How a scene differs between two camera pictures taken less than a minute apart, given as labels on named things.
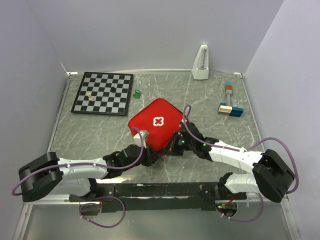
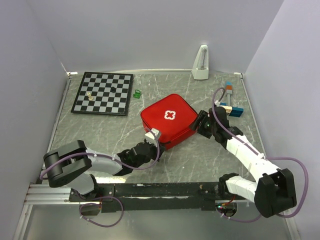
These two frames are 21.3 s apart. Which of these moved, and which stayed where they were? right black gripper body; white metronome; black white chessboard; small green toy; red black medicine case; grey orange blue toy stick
Moved: right black gripper body; red black medicine case
Stayed: grey orange blue toy stick; small green toy; white metronome; black white chessboard
